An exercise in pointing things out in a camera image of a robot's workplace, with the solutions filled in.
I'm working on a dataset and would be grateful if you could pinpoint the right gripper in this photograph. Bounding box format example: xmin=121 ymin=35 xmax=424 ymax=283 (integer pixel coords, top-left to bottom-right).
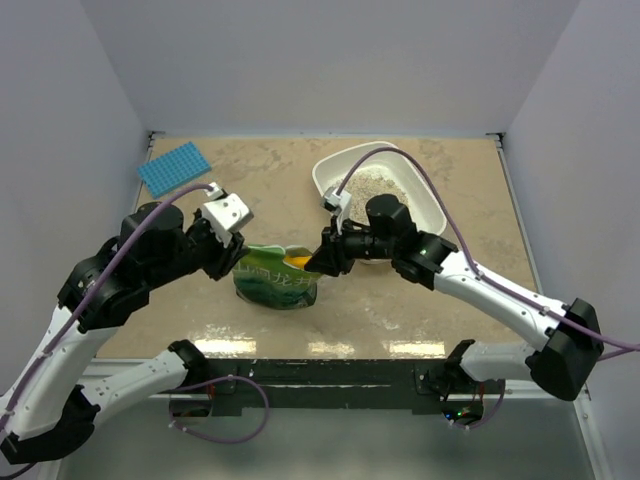
xmin=305 ymin=215 xmax=397 ymax=277

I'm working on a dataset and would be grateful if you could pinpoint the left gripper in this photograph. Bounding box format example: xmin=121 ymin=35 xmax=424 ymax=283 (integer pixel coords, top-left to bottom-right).
xmin=147 ymin=203 xmax=253 ymax=289

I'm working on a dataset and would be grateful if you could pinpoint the yellow plastic scoop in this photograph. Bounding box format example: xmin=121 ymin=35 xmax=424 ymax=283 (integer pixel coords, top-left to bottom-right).
xmin=286 ymin=255 xmax=311 ymax=270

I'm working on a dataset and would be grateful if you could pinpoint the green litter bag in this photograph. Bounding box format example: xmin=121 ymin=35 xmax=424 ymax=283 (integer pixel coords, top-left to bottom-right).
xmin=232 ymin=244 xmax=321 ymax=310

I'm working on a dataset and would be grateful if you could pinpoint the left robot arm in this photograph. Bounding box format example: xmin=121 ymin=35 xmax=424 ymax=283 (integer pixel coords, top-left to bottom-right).
xmin=1 ymin=194 xmax=252 ymax=465

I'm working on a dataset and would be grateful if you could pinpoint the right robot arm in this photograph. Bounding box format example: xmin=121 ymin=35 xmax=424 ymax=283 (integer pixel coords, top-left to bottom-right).
xmin=304 ymin=188 xmax=604 ymax=401

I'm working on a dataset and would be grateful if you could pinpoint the grey cat litter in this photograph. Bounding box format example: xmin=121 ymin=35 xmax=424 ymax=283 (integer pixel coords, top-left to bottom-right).
xmin=345 ymin=170 xmax=408 ymax=225

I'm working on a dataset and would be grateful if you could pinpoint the white litter box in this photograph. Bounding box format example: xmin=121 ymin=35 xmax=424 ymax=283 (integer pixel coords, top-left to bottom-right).
xmin=312 ymin=141 xmax=447 ymax=235

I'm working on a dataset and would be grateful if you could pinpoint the blue studded plate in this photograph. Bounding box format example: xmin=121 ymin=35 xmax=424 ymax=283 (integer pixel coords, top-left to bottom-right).
xmin=137 ymin=142 xmax=211 ymax=199

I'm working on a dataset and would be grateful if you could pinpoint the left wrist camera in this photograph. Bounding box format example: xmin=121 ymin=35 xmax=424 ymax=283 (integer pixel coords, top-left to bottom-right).
xmin=202 ymin=193 xmax=254 ymax=238

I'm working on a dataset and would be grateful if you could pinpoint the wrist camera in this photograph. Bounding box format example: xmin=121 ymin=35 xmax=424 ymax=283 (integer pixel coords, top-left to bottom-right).
xmin=202 ymin=193 xmax=254 ymax=238
xmin=321 ymin=187 xmax=352 ymax=234

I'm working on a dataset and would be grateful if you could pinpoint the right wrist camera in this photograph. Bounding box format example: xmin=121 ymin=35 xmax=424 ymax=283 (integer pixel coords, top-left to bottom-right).
xmin=321 ymin=187 xmax=352 ymax=234

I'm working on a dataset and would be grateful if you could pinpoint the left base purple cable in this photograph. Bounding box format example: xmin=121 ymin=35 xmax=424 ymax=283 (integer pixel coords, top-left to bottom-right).
xmin=168 ymin=374 xmax=272 ymax=444

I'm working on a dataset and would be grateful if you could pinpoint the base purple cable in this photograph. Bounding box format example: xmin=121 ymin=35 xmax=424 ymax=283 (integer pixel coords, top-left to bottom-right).
xmin=447 ymin=384 xmax=506 ymax=431
xmin=168 ymin=374 xmax=272 ymax=444

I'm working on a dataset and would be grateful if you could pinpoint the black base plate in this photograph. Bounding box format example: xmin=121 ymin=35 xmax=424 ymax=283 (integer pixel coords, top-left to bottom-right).
xmin=169 ymin=359 xmax=501 ymax=420

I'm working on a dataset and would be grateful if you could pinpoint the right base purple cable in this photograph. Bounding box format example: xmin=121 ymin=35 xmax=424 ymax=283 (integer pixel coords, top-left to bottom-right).
xmin=447 ymin=384 xmax=506 ymax=431

